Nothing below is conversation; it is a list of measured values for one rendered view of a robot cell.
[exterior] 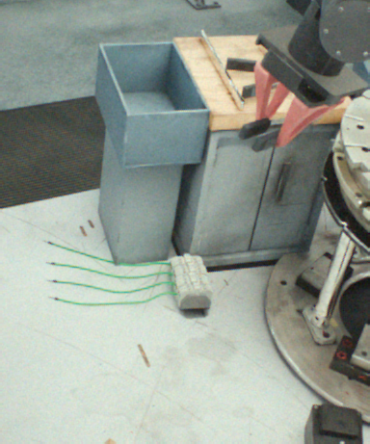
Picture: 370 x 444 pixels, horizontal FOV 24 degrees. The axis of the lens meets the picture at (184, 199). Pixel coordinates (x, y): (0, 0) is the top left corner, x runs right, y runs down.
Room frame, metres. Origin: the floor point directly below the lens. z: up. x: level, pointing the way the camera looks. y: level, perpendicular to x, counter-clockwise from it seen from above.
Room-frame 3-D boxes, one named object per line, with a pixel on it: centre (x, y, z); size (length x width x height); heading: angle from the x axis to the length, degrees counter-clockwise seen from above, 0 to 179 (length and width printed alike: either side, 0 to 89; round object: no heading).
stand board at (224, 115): (1.05, -0.07, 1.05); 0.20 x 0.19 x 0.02; 112
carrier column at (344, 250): (0.85, -0.21, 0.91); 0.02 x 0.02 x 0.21
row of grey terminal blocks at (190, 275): (0.89, -0.03, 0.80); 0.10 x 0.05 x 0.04; 17
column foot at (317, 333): (0.85, -0.21, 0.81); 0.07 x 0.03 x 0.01; 20
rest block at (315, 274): (0.93, -0.22, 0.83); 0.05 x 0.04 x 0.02; 146
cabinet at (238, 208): (1.05, -0.07, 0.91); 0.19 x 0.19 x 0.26; 22
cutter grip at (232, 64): (1.02, -0.04, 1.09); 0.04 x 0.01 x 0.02; 98
